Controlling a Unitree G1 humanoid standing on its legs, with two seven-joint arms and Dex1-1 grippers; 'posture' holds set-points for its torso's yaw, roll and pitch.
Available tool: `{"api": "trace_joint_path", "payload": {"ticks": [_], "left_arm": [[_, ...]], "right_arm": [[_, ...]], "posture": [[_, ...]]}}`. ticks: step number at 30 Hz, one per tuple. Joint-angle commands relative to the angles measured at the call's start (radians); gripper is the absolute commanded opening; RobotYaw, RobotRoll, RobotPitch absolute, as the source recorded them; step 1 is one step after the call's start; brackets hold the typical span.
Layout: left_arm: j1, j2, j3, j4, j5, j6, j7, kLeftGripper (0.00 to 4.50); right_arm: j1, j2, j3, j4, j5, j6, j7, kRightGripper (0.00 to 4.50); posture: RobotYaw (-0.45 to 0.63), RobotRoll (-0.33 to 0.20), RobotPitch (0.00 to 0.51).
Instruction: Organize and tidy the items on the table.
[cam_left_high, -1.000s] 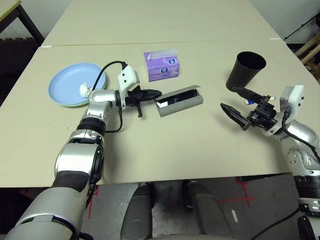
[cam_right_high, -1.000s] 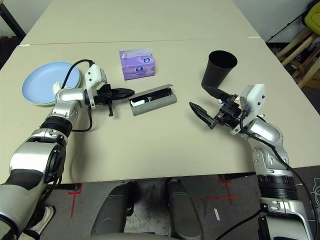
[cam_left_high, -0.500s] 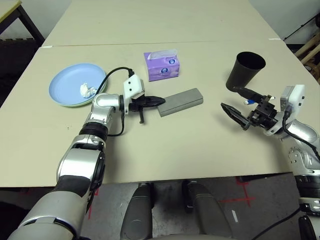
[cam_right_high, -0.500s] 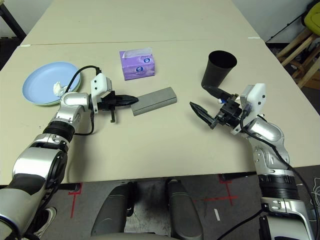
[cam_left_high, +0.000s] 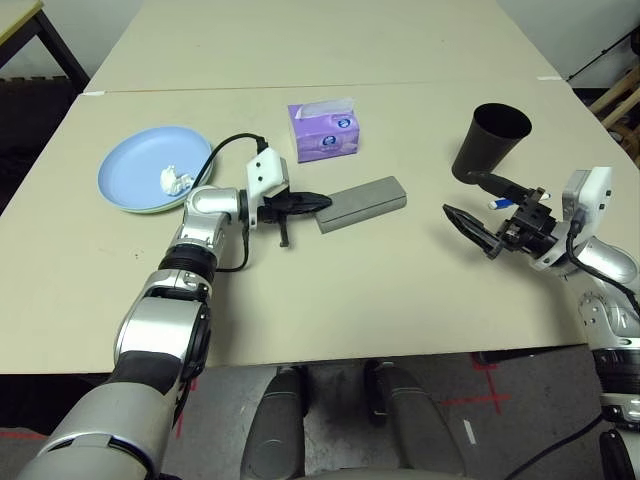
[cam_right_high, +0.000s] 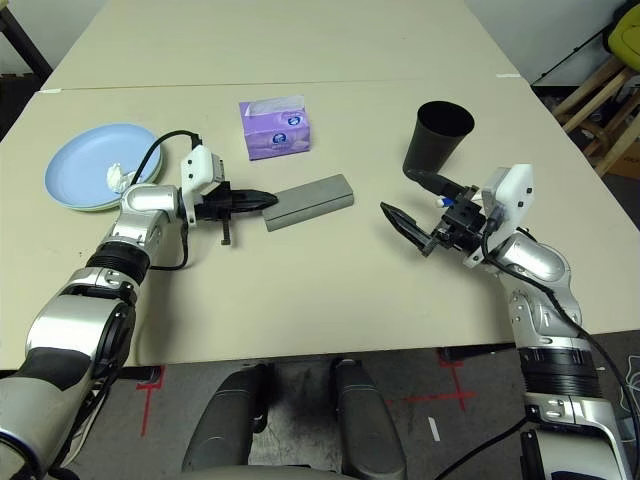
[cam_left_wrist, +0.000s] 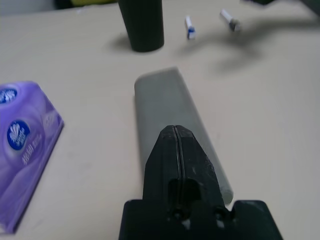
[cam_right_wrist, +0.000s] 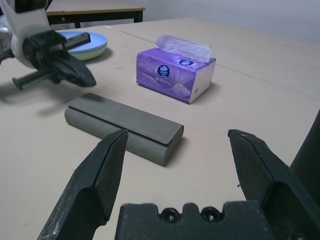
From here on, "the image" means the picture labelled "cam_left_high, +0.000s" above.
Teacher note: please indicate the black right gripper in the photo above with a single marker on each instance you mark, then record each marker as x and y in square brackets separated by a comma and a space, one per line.
[527, 227]

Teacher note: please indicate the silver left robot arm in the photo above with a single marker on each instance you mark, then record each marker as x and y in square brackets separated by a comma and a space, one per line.
[150, 325]

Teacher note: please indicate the black framed side table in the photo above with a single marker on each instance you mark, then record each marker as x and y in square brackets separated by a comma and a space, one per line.
[60, 45]

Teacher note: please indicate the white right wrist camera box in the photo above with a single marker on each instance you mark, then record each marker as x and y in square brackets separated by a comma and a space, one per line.
[590, 195]

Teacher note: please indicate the blue plastic plate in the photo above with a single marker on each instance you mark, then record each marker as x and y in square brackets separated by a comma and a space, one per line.
[135, 165]

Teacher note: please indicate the purple tissue pack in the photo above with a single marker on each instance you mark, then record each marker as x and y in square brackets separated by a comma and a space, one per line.
[325, 135]

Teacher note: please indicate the white pen with blue cap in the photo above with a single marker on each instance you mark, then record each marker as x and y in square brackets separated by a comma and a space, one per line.
[505, 203]

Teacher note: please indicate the white tissue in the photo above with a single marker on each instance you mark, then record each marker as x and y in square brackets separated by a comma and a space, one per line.
[172, 180]

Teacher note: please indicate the white tape strip on table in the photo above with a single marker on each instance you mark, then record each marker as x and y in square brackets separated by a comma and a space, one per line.
[95, 93]
[548, 77]

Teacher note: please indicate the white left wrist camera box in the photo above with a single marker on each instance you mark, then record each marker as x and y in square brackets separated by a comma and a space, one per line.
[265, 170]

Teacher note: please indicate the black foam floor mats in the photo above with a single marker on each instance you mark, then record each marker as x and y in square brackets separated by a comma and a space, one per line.
[30, 115]

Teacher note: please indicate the grey robot left leg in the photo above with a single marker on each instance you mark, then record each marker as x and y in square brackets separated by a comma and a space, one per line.
[275, 430]

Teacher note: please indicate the wooden stool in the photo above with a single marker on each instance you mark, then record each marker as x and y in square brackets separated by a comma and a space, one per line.
[620, 95]

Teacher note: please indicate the black table foot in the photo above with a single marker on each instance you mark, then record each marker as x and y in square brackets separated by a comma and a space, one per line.
[525, 357]

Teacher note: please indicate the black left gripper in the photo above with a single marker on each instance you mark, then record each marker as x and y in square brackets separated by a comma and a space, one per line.
[272, 207]

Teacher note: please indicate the black plastic cup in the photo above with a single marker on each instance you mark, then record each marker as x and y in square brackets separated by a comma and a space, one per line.
[480, 150]

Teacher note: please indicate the grey robot right leg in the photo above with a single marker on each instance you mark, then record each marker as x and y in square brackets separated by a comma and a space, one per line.
[415, 425]

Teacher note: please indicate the grey glasses case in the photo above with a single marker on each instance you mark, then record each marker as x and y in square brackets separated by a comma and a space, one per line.
[360, 205]

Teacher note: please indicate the black slanted rod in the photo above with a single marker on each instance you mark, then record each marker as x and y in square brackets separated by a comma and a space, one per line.
[600, 55]

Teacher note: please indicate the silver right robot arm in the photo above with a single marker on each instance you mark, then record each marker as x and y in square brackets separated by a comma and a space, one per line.
[610, 300]

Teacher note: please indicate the white floor tape strip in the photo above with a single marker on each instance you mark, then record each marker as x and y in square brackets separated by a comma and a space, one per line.
[470, 433]

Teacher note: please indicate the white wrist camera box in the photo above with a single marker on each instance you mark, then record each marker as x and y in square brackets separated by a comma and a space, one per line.
[265, 170]
[590, 195]

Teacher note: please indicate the grey robot leg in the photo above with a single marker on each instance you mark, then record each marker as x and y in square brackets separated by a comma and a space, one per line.
[415, 425]
[275, 430]

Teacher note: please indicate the red floor tape cross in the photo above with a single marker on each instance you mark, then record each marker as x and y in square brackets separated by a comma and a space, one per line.
[492, 395]

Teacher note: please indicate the red floor tape line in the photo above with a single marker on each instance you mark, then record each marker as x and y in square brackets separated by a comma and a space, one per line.
[180, 415]
[20, 435]

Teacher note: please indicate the green plastic plate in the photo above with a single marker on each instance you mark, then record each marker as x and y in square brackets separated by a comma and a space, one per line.
[150, 212]

